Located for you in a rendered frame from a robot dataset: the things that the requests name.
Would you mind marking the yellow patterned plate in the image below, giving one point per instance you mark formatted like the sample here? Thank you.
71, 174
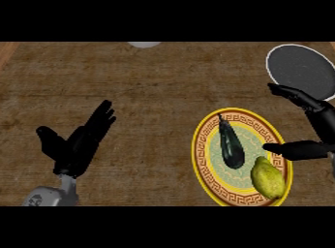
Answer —
220, 180

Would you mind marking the white round object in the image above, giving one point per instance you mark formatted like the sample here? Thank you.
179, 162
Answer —
144, 44

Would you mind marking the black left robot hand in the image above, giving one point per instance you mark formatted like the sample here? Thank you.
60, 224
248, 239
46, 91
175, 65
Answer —
82, 142

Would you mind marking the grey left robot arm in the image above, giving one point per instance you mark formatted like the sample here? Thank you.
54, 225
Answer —
57, 193

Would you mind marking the dark eggplant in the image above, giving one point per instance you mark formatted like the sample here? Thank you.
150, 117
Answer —
231, 145

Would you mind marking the dark pan with white rim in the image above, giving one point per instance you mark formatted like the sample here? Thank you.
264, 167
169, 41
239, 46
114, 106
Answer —
301, 69

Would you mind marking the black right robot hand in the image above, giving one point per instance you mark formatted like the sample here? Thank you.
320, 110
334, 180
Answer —
325, 126

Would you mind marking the yellow-green pear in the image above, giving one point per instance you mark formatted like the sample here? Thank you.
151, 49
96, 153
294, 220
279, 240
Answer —
269, 177

